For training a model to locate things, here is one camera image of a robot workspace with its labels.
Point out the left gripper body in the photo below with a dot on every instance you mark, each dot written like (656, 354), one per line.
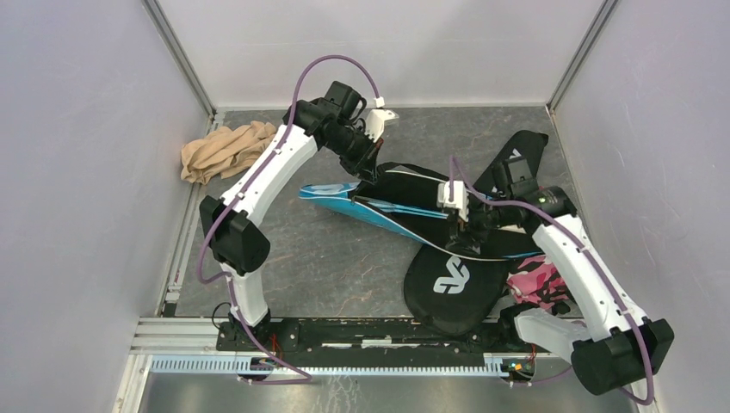
(360, 151)

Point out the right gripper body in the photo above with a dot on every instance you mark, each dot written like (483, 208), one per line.
(479, 221)

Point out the black Crossway racket bag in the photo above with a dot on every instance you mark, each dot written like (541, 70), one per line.
(453, 294)

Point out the blue Sport racket bag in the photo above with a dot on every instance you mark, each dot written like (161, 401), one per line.
(403, 200)

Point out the blue badminton racket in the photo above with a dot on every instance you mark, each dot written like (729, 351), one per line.
(411, 210)

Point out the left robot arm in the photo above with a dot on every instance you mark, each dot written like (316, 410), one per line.
(231, 222)

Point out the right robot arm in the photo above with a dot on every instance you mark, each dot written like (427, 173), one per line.
(617, 347)

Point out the pink camouflage cloth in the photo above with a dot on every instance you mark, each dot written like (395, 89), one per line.
(535, 280)

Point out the beige cloth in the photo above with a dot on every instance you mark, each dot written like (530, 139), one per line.
(225, 152)

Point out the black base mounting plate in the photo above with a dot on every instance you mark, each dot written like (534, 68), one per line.
(385, 342)

